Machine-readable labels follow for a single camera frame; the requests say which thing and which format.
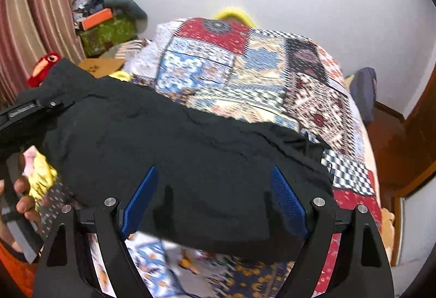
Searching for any black zip hoodie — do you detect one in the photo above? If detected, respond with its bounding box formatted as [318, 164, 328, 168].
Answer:
[18, 60, 332, 262]

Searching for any orange left sleeve forearm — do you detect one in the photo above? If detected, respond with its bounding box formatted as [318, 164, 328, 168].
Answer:
[1, 240, 38, 297]

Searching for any left hand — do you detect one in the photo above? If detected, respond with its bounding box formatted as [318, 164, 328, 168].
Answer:
[0, 153, 41, 253]

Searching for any red plush bird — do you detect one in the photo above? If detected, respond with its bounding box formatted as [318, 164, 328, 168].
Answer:
[27, 51, 62, 88]

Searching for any wooden lap desk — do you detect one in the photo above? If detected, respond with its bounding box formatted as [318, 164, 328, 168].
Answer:
[78, 57, 126, 78]

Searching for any striped pink curtain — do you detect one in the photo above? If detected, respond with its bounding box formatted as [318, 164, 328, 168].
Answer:
[1, 0, 85, 105]

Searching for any brown wooden door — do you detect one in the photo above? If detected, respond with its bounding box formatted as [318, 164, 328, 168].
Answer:
[367, 66, 435, 197]

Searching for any green patterned storage box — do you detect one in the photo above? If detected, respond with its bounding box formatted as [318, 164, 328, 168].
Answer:
[78, 15, 137, 57]

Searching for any orange flat box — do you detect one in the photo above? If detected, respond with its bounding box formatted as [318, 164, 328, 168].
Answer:
[81, 8, 113, 31]

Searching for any blue grey cushion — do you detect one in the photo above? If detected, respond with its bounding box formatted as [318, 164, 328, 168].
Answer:
[350, 67, 377, 125]

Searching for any colourful patchwork bedspread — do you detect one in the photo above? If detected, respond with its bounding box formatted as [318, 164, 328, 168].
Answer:
[37, 16, 382, 298]

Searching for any grey neck pillow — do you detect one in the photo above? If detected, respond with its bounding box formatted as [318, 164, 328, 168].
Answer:
[103, 0, 148, 34]

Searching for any yellow pillow behind bed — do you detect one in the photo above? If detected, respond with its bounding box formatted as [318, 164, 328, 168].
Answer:
[214, 7, 256, 28]

